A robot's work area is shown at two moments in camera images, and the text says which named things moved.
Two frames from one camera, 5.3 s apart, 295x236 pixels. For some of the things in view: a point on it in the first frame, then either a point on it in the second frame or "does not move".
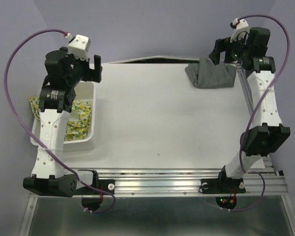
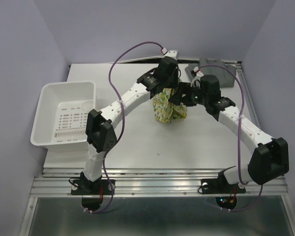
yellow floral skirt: [77, 123] → [165, 111]
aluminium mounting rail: [155, 181] does not move
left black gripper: [93, 75] → [175, 84]
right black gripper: [221, 45] → [184, 88]
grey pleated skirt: [206, 74] does not move
